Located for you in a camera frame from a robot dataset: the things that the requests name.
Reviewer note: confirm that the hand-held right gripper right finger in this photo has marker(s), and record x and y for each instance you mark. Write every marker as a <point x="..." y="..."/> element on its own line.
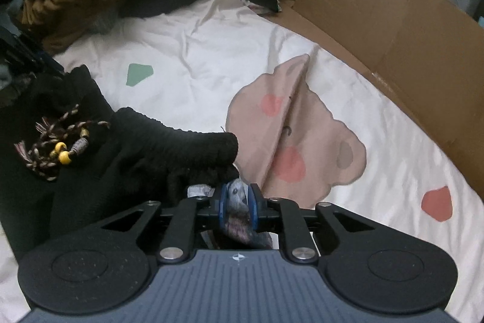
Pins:
<point x="254" y="209"/>

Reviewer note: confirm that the white bear print bed sheet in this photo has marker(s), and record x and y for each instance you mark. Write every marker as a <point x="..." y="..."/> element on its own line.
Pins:
<point x="196" y="54"/>

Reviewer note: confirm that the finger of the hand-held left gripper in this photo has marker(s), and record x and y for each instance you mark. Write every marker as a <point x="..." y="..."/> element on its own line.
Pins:
<point x="26" y="52"/>

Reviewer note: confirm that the black garment bear print lining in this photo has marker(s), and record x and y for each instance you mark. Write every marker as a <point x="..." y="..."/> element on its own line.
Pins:
<point x="132" y="156"/>

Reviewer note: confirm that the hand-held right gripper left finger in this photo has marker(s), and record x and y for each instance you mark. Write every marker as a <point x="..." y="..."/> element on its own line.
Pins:
<point x="222" y="209"/>

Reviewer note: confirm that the large cardboard sheet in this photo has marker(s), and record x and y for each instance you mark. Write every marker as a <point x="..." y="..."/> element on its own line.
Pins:
<point x="378" y="5"/>

